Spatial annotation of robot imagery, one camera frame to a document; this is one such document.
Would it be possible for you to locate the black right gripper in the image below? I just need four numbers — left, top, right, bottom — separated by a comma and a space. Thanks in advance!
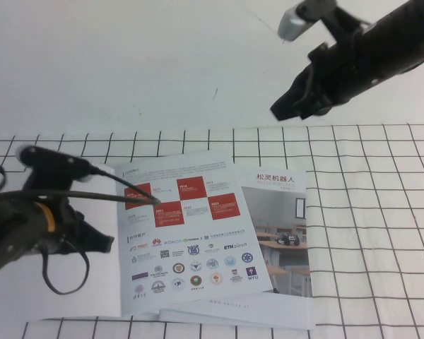
270, 33, 370, 121

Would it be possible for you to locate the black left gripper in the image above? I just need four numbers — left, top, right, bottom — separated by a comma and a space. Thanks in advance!
51, 198, 115, 255

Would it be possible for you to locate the AgileX brochure with logo pages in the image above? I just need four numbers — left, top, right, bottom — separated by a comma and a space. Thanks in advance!
24, 150, 273, 321

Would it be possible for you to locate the AgileX brochure with classroom cover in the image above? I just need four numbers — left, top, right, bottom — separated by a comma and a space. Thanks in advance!
158, 165, 316, 331

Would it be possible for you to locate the white black-grid tablecloth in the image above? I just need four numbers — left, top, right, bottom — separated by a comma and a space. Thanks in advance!
0, 122, 424, 339

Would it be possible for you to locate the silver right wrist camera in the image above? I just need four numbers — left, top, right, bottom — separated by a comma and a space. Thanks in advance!
278, 0, 336, 42

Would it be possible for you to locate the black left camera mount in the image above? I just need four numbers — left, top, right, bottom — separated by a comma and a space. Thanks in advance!
19, 143, 93, 194

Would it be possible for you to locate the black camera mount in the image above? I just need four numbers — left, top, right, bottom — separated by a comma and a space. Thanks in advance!
316, 0, 374, 45
19, 143, 93, 194

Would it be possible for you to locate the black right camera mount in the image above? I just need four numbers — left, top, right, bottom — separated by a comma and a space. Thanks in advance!
316, 0, 374, 45

